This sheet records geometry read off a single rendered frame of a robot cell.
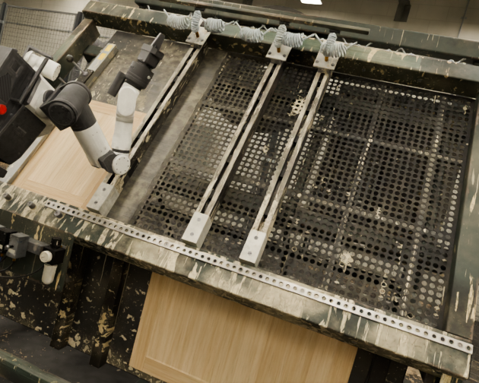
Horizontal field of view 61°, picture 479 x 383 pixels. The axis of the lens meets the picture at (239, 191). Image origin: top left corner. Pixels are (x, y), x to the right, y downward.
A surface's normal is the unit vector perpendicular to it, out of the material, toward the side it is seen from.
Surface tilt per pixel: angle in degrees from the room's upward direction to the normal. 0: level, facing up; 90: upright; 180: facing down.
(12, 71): 90
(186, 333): 90
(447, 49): 90
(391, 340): 57
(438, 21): 90
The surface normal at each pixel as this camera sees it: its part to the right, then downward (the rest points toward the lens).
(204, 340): -0.28, 0.00
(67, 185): -0.10, -0.52
